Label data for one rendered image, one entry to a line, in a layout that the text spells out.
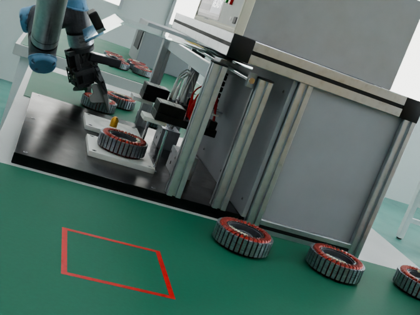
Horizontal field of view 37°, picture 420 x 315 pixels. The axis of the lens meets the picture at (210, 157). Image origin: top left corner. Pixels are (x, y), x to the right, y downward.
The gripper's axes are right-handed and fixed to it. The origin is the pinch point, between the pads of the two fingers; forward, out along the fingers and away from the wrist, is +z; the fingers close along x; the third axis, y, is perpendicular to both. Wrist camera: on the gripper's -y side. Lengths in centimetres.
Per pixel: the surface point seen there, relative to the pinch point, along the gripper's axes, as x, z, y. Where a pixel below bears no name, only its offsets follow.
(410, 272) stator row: 108, 9, -18
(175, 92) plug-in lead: 39.8, -15.0, -5.2
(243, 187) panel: 80, -8, 4
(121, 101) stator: -7.3, 5.0, -10.9
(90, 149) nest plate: 58, -18, 27
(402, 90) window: -233, 207, -439
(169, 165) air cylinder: 60, -8, 10
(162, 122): 60, -19, 10
